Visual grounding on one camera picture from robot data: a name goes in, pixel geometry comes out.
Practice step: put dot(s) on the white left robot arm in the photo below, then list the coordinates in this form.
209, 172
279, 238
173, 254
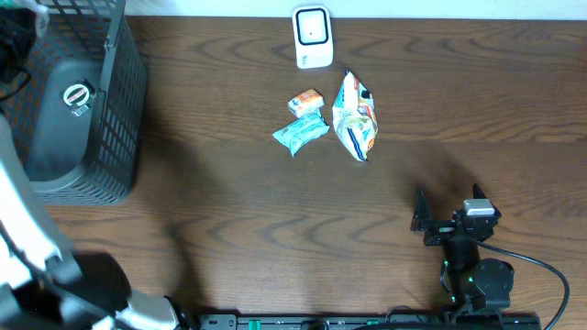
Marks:
46, 283

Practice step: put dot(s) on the green Zam-Buk tin box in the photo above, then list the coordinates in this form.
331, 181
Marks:
79, 97

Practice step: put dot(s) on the orange white small box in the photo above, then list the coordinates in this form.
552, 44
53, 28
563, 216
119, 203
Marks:
306, 102

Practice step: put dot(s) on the teal snack packet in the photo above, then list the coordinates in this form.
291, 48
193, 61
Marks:
303, 130

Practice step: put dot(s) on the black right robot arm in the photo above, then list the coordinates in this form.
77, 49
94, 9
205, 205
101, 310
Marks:
476, 285

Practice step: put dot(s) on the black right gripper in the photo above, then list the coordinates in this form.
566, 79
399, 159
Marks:
422, 221

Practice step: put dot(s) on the yellow white snack bag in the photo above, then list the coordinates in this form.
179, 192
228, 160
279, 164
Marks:
354, 118

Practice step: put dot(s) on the white barcode scanner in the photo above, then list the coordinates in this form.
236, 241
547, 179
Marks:
313, 38

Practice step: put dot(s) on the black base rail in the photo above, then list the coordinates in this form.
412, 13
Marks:
400, 320

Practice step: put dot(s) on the black plastic mesh basket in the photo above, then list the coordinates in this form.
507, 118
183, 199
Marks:
90, 159

